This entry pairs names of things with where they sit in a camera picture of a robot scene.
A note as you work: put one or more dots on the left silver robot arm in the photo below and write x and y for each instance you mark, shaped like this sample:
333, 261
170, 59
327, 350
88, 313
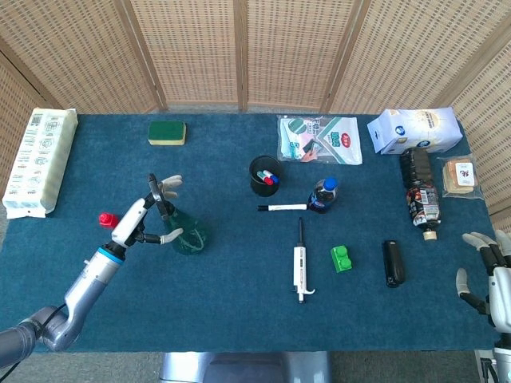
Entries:
84, 287

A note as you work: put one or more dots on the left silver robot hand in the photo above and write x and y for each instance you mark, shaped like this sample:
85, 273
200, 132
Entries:
129, 223

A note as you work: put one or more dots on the wrapped bread snack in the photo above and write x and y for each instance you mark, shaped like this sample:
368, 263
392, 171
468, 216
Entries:
460, 177

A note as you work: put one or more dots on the cola bottle with blue cap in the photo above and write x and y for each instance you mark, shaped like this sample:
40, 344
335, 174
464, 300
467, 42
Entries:
321, 197

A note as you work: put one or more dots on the blue felt table cover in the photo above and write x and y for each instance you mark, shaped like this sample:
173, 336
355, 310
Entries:
239, 319

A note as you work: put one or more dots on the white marker with black cap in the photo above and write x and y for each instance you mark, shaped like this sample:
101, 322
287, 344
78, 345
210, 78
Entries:
287, 207

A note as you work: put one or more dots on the green and yellow sponge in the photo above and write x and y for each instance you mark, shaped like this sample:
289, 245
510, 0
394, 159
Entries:
167, 131

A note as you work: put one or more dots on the green glass bottle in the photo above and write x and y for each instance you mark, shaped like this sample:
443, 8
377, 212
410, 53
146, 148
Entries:
191, 239

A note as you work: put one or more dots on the woven wooden folding screen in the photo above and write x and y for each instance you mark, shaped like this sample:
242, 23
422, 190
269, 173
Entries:
199, 52

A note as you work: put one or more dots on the white pipette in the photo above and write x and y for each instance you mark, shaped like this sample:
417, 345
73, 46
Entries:
300, 267

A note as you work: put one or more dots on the packaged cleaning cloth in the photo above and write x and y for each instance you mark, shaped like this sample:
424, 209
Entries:
339, 141

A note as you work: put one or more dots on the green toy brick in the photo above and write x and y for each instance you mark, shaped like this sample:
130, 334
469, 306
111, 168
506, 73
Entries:
341, 260

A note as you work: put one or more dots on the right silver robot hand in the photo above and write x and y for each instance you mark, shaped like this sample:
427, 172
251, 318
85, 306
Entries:
501, 291

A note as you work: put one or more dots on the white paper bag package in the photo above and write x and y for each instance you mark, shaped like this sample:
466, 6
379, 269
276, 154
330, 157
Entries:
419, 127

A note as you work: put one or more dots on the long white wrapped package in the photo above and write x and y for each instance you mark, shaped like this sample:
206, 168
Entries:
40, 159

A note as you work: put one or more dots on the black stapler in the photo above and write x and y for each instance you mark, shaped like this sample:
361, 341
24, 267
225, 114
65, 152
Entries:
394, 265

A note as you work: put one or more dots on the red toy brick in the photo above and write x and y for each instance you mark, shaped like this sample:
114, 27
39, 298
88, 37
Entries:
107, 220

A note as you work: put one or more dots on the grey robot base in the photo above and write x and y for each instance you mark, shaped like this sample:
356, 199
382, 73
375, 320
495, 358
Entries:
243, 369

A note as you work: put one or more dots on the red capped marker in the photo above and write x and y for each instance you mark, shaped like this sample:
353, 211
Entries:
266, 178

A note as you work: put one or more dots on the blue capped marker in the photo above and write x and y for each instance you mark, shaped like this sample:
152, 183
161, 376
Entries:
274, 177

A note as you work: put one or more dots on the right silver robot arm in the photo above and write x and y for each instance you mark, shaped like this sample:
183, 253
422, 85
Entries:
501, 361

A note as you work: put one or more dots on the black mesh pen holder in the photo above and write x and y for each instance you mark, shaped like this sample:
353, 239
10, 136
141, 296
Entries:
261, 189

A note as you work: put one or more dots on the large dark drink bottle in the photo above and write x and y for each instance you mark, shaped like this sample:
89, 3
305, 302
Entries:
421, 187

